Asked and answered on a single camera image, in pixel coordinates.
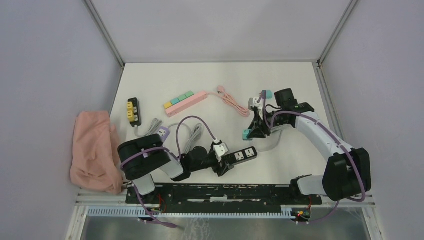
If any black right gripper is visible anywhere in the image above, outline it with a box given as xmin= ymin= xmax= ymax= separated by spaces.
xmin=247 ymin=107 xmax=289 ymax=139

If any black power strip green USB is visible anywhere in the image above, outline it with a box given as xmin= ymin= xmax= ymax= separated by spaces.
xmin=221 ymin=146 xmax=258 ymax=166

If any teal USB charger plug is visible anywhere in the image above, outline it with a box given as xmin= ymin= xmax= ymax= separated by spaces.
xmin=263 ymin=90 xmax=274 ymax=100
xmin=242 ymin=129 xmax=251 ymax=141

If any pink power strip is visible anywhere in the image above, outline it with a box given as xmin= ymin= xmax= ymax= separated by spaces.
xmin=164 ymin=90 xmax=208 ymax=118

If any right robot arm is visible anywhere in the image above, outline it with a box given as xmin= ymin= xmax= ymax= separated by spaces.
xmin=243 ymin=88 xmax=372 ymax=204

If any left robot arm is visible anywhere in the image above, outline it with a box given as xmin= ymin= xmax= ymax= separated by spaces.
xmin=117 ymin=133 xmax=234 ymax=204

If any green cube plug on pink strip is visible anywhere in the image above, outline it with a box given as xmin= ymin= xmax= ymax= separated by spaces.
xmin=178 ymin=94 xmax=187 ymax=102

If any teal cube plug on pink strip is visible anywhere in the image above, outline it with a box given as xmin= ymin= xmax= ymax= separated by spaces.
xmin=170 ymin=98 xmax=180 ymax=105

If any yellow cube plug on pink strip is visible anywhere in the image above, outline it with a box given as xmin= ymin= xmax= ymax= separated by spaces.
xmin=163 ymin=101 xmax=173 ymax=109

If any yellow charger plug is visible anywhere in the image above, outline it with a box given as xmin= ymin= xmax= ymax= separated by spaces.
xmin=126 ymin=101 xmax=134 ymax=111
xmin=127 ymin=110 xmax=135 ymax=123

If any purple power strip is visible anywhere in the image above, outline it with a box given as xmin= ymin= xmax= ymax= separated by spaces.
xmin=156 ymin=126 xmax=171 ymax=143

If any small black power strip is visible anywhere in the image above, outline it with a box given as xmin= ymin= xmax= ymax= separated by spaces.
xmin=127 ymin=97 xmax=142 ymax=128

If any pink cloth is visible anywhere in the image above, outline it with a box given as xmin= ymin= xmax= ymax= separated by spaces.
xmin=70 ymin=111 xmax=124 ymax=195

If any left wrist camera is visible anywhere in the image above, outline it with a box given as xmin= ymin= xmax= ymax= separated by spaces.
xmin=212 ymin=141 xmax=229 ymax=162

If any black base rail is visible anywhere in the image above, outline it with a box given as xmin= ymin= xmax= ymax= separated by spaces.
xmin=144 ymin=183 xmax=323 ymax=214

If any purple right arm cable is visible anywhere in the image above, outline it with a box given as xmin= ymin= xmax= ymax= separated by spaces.
xmin=261 ymin=91 xmax=367 ymax=225

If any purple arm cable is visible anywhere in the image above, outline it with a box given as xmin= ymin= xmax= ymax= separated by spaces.
xmin=119 ymin=115 xmax=221 ymax=229
xmin=261 ymin=91 xmax=367 ymax=225

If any grey cable of small strip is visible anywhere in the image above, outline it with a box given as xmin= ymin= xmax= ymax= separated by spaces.
xmin=134 ymin=118 xmax=164 ymax=137

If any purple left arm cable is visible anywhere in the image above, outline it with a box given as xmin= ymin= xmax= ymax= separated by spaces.
xmin=119 ymin=115 xmax=221 ymax=229

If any white slotted cable duct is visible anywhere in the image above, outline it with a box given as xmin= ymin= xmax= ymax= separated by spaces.
xmin=86 ymin=205 xmax=295 ymax=220

